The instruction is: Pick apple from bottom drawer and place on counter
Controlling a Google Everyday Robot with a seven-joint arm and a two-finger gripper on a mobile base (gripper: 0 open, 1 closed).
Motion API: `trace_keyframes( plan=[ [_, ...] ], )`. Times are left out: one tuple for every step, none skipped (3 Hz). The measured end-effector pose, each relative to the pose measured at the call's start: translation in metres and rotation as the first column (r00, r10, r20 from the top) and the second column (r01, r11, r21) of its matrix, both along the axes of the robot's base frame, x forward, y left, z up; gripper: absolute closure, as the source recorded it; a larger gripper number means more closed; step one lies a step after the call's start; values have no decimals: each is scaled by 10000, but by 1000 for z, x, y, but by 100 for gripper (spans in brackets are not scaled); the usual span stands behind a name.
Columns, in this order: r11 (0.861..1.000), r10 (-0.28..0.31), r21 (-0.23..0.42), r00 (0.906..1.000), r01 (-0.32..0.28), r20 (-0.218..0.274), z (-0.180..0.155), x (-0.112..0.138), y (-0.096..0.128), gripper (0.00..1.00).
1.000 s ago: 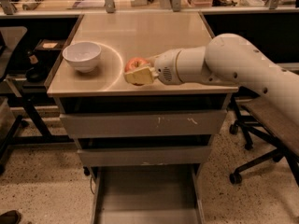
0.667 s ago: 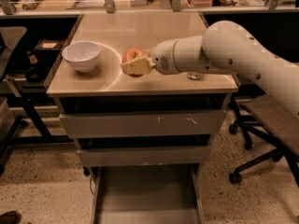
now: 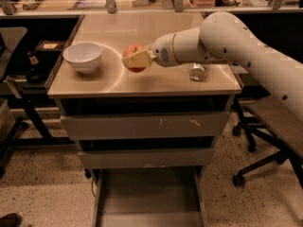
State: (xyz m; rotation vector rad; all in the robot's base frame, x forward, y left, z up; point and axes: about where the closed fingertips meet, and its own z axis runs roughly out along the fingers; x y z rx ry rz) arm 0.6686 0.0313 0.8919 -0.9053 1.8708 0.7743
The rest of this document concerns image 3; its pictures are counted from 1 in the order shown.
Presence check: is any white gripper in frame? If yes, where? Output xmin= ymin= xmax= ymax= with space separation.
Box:
xmin=122 ymin=33 xmax=176 ymax=69

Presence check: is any middle drawer front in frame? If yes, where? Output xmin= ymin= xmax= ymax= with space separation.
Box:
xmin=79 ymin=148 xmax=214 ymax=169

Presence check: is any open bottom drawer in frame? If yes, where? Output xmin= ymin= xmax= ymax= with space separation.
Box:
xmin=91 ymin=166 xmax=207 ymax=227

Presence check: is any top drawer front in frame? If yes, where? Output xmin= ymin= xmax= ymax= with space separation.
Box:
xmin=61 ymin=112 xmax=229 ymax=140

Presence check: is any black round object on shelf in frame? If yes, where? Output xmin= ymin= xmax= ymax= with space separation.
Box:
xmin=26 ymin=68 xmax=48 ymax=83

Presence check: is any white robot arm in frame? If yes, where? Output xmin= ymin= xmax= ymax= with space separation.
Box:
xmin=122 ymin=11 xmax=303 ymax=121

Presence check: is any black office chair right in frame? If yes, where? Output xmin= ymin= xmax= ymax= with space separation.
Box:
xmin=232 ymin=96 xmax=303 ymax=187

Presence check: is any red apple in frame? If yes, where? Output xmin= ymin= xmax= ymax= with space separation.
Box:
xmin=123 ymin=44 xmax=145 ymax=73

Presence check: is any white bowl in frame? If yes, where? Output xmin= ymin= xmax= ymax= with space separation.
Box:
xmin=63 ymin=43 xmax=103 ymax=74

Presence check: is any crushed silver can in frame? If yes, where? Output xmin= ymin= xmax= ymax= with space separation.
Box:
xmin=189 ymin=63 xmax=206 ymax=81

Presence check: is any black shoe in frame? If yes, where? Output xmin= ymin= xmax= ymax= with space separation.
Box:
xmin=0 ymin=213 xmax=22 ymax=227

